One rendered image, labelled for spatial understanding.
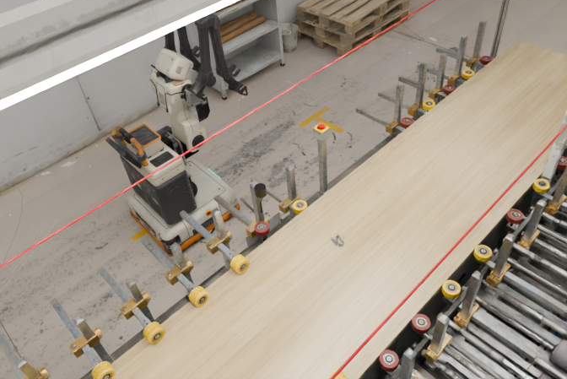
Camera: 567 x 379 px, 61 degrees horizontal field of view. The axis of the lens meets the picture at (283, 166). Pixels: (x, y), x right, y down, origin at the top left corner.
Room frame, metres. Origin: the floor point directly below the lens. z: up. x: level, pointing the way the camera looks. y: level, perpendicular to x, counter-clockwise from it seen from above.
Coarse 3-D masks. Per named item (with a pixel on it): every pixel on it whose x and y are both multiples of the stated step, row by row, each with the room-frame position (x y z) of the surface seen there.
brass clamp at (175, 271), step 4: (188, 260) 1.48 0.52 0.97; (188, 264) 1.46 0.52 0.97; (192, 264) 1.46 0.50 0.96; (172, 268) 1.44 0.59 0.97; (176, 268) 1.44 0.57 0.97; (180, 268) 1.43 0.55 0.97; (184, 268) 1.43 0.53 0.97; (188, 268) 1.44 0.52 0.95; (192, 268) 1.45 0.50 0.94; (168, 272) 1.42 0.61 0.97; (172, 272) 1.42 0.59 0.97; (176, 272) 1.42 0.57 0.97; (180, 272) 1.41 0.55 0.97; (184, 272) 1.42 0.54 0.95; (188, 272) 1.44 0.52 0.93; (172, 276) 1.39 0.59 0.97; (176, 276) 1.40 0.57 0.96; (168, 280) 1.40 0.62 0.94; (172, 280) 1.38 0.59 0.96; (176, 280) 1.39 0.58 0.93; (172, 284) 1.38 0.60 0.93
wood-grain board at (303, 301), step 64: (512, 64) 2.99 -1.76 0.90; (448, 128) 2.34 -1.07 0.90; (512, 128) 2.28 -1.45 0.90; (384, 192) 1.85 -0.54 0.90; (448, 192) 1.80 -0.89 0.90; (512, 192) 1.75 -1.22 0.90; (256, 256) 1.51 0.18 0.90; (320, 256) 1.47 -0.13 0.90; (384, 256) 1.43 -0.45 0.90; (448, 256) 1.38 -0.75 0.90; (192, 320) 1.19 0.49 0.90; (256, 320) 1.15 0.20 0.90; (320, 320) 1.12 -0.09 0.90
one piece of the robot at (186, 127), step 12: (156, 72) 2.86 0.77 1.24; (156, 84) 2.77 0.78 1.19; (168, 84) 2.68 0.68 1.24; (180, 84) 2.69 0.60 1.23; (168, 96) 2.66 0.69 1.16; (180, 96) 2.66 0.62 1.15; (168, 108) 2.67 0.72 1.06; (180, 108) 2.71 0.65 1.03; (180, 120) 2.71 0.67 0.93; (192, 120) 2.75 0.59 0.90; (180, 132) 2.75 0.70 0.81; (192, 132) 2.71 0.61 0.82; (204, 132) 2.76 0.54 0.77; (192, 144) 2.69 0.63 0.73; (204, 144) 2.75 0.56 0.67
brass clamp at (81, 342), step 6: (96, 330) 1.15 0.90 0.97; (84, 336) 1.13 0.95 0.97; (96, 336) 1.12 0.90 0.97; (102, 336) 1.14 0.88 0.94; (78, 342) 1.10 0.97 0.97; (84, 342) 1.10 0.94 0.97; (90, 342) 1.10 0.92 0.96; (96, 342) 1.12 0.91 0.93; (78, 348) 1.07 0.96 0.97; (78, 354) 1.06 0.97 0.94
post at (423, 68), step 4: (420, 64) 2.73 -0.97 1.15; (424, 64) 2.71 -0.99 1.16; (420, 68) 2.72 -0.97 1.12; (424, 68) 2.71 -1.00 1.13; (420, 72) 2.72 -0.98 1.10; (424, 72) 2.71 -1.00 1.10; (420, 76) 2.72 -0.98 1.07; (424, 76) 2.72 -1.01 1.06; (420, 80) 2.72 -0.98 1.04; (424, 80) 2.72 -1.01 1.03; (420, 84) 2.71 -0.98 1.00; (420, 88) 2.71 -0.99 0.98; (420, 92) 2.71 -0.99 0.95; (416, 96) 2.73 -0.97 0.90; (420, 96) 2.71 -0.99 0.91; (416, 100) 2.73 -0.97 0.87; (420, 100) 2.71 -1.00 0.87; (416, 104) 2.72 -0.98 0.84; (420, 104) 2.71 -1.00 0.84; (416, 116) 2.71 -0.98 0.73
